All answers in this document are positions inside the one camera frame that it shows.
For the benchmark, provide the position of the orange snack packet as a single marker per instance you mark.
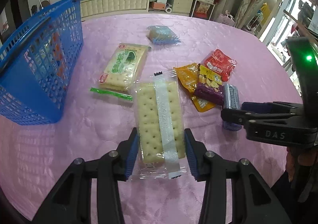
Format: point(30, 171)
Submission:
point(187, 77)

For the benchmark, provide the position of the green cracker packet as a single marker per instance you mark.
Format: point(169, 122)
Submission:
point(124, 64)

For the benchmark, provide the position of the person's dark clothing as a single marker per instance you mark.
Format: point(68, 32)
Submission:
point(285, 201)

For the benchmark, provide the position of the orange box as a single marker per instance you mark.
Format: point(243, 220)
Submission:
point(157, 5)

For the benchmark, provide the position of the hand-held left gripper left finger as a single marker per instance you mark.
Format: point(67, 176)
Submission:
point(133, 156)

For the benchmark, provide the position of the person's right hand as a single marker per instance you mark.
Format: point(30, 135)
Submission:
point(290, 164)

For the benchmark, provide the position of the white paper roll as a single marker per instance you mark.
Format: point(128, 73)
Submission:
point(169, 9)

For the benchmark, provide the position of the orange printed carton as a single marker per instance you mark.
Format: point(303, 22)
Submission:
point(203, 10)

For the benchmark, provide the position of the blue plastic basket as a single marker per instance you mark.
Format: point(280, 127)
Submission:
point(15, 104)

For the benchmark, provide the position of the green stick packet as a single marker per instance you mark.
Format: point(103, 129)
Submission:
point(109, 92)

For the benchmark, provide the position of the yellow hanging bag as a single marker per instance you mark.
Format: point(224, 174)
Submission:
point(265, 11)

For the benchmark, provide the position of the blue grey snack packet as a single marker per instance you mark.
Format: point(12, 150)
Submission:
point(231, 94)

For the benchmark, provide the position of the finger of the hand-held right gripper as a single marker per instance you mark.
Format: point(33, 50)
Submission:
point(268, 127)
point(253, 106)

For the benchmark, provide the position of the cream TV cabinet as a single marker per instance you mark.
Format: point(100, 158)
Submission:
point(111, 2)

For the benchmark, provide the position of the pink bag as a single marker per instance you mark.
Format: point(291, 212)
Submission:
point(224, 18)

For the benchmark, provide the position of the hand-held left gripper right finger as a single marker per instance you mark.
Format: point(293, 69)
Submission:
point(190, 159)

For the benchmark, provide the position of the red snack packet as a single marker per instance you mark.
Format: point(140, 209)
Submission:
point(218, 62)

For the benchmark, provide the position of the yellow purple snack packet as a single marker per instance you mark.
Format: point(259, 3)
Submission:
point(208, 89)

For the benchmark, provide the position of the clear cracker packet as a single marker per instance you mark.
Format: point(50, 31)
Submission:
point(149, 119)

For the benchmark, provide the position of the light blue snack packet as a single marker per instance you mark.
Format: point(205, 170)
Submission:
point(41, 64)

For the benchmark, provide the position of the blue cracker packet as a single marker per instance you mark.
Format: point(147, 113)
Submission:
point(160, 32)

